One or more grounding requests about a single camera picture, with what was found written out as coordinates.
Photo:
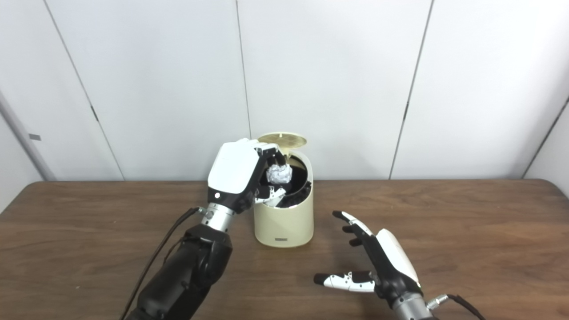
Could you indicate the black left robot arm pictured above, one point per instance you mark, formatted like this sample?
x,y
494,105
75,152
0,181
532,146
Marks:
x,y
186,271

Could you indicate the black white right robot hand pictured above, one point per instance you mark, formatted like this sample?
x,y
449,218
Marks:
x,y
393,266

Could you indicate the cream-colored round bin lid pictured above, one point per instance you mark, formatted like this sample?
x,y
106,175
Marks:
x,y
286,140

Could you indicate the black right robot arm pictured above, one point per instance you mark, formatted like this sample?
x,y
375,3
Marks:
x,y
411,311

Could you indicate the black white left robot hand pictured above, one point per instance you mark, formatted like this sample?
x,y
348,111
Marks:
x,y
233,166

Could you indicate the white paper ball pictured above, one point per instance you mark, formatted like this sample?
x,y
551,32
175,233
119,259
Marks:
x,y
279,174

